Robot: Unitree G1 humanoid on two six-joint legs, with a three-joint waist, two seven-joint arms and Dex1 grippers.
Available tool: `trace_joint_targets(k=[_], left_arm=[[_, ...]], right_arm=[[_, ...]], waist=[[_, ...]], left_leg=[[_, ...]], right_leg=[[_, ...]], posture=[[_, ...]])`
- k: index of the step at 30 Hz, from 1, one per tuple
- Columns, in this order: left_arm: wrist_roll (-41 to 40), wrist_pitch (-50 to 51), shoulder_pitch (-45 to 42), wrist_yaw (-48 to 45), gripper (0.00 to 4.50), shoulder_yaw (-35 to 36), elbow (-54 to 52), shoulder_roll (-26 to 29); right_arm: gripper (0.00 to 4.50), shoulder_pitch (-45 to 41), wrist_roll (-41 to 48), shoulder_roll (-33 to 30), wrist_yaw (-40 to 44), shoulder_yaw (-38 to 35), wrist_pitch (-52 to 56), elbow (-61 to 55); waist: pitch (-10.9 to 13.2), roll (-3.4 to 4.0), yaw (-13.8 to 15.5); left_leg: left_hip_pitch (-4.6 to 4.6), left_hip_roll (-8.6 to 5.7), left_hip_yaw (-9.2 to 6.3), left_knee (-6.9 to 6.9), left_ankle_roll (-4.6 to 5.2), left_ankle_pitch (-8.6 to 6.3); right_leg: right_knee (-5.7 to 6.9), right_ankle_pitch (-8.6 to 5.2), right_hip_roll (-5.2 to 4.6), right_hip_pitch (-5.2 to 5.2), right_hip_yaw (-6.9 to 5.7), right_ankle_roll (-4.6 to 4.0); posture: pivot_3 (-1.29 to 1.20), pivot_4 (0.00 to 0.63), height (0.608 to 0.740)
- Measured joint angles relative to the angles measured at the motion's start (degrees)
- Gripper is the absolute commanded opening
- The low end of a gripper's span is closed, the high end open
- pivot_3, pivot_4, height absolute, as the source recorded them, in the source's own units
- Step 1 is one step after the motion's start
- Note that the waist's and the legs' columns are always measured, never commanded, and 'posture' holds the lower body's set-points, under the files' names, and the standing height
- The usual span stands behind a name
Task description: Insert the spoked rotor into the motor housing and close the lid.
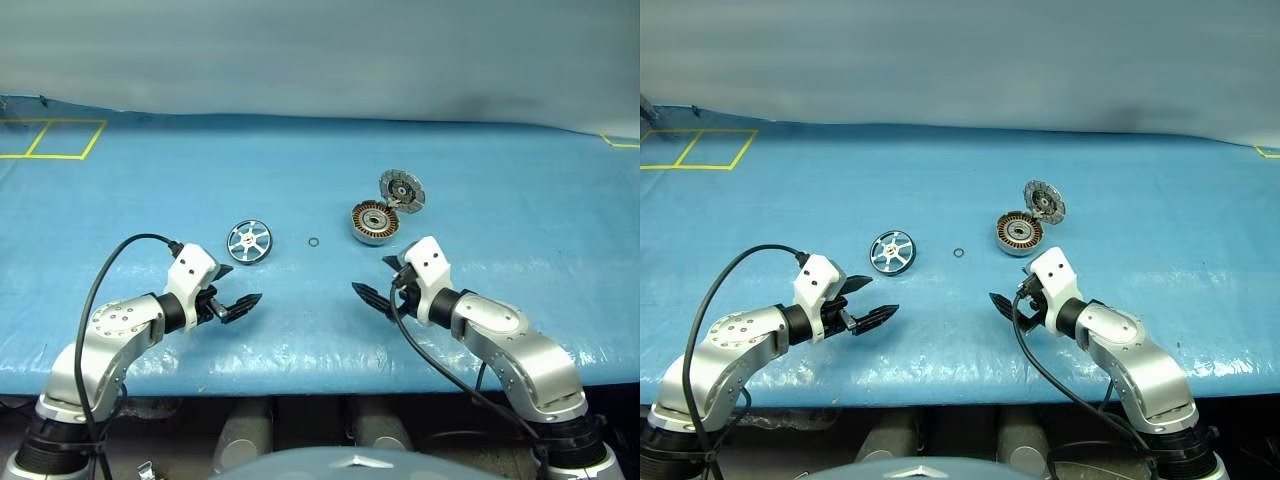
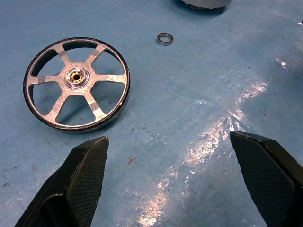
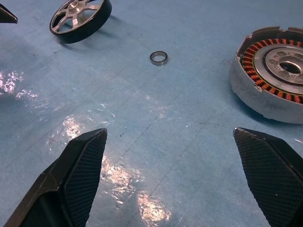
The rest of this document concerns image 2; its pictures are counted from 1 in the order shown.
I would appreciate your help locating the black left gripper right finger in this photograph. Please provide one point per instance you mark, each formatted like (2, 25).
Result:
(267, 179)

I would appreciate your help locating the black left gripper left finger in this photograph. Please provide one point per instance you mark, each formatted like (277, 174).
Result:
(78, 184)

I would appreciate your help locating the silver spoked rotor wheel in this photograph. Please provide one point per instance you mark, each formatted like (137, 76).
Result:
(106, 78)

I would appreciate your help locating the motor stator with copper windings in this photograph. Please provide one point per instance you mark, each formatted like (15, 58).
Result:
(203, 3)

